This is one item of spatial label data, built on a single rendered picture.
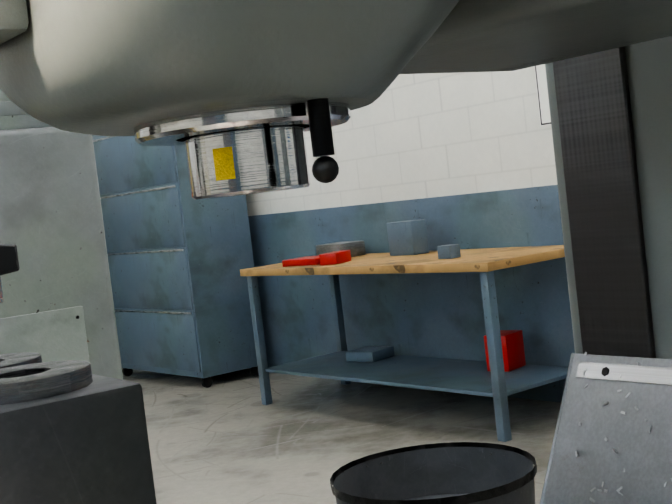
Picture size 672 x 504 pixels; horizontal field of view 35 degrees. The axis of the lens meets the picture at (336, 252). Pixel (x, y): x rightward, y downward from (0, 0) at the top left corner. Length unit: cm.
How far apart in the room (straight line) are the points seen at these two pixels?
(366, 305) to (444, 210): 104
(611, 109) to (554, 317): 520
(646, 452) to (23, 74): 50
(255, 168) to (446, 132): 599
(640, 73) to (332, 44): 40
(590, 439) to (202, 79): 49
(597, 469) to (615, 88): 26
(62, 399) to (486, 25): 37
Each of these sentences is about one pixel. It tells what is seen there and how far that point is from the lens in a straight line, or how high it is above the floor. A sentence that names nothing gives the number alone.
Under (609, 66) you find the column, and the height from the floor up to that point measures 134.
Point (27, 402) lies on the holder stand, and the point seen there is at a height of 117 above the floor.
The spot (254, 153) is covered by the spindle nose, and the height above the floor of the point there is 129.
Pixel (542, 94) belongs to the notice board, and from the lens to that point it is 586.
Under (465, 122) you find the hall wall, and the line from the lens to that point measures 627.
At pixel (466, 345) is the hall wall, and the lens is 646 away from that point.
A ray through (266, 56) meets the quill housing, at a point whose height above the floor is 132.
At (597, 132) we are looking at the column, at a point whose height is 130.
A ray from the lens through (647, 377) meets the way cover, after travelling 75.
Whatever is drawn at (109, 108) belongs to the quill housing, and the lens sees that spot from 37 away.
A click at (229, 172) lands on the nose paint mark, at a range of 40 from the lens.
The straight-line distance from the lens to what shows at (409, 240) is 621.
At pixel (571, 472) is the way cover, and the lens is 77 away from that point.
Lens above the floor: 128
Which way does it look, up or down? 3 degrees down
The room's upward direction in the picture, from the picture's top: 7 degrees counter-clockwise
